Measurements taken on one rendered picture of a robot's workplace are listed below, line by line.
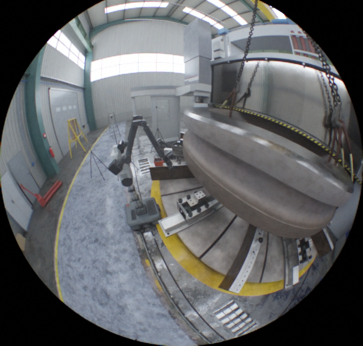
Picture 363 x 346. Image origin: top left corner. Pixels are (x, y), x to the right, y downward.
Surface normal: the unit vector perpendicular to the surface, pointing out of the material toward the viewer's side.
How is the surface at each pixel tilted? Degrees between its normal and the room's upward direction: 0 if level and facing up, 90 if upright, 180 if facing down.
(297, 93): 90
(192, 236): 0
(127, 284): 0
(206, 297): 0
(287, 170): 90
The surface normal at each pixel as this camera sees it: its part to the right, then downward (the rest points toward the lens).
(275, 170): -0.73, 0.38
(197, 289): 0.00, -0.83
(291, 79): -0.89, 0.25
